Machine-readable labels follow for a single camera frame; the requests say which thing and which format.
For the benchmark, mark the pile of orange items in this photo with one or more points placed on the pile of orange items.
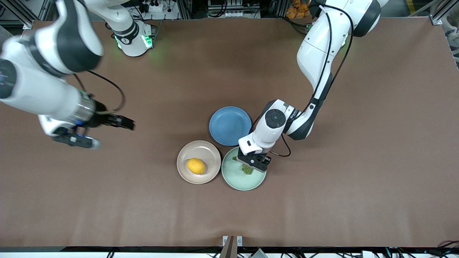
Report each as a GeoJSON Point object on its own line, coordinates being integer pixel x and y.
{"type": "Point", "coordinates": [297, 9]}

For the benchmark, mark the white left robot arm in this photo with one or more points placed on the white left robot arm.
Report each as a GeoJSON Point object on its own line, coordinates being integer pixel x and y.
{"type": "Point", "coordinates": [315, 46]}

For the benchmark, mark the white power strip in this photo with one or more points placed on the white power strip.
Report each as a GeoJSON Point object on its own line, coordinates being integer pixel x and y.
{"type": "Point", "coordinates": [154, 5]}

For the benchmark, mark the pale green round plate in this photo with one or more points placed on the pale green round plate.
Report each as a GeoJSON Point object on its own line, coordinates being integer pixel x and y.
{"type": "Point", "coordinates": [238, 181]}

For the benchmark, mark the beige round plate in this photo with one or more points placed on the beige round plate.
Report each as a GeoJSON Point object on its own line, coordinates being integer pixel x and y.
{"type": "Point", "coordinates": [200, 150]}

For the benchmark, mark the white rack device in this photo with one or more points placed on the white rack device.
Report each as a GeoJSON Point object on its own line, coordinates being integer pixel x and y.
{"type": "Point", "coordinates": [233, 9]}

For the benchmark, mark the green lettuce leaf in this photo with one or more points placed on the green lettuce leaf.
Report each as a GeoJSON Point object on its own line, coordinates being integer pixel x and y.
{"type": "Point", "coordinates": [246, 169]}

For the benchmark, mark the aluminium frame profile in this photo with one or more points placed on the aluminium frame profile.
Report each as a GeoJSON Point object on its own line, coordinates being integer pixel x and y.
{"type": "Point", "coordinates": [439, 14]}
{"type": "Point", "coordinates": [16, 10]}

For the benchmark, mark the brown post with white bracket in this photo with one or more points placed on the brown post with white bracket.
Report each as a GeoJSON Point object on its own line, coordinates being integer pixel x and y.
{"type": "Point", "coordinates": [229, 247]}

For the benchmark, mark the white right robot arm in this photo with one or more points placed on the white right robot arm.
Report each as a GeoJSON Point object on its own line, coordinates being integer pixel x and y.
{"type": "Point", "coordinates": [53, 43]}

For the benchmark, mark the blue round plate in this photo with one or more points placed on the blue round plate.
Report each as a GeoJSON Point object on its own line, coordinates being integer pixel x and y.
{"type": "Point", "coordinates": [229, 125]}

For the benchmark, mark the yellow lemon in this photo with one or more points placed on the yellow lemon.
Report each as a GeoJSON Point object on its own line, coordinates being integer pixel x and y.
{"type": "Point", "coordinates": [196, 166]}

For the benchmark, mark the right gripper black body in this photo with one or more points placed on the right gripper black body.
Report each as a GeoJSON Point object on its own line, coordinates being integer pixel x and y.
{"type": "Point", "coordinates": [101, 118]}

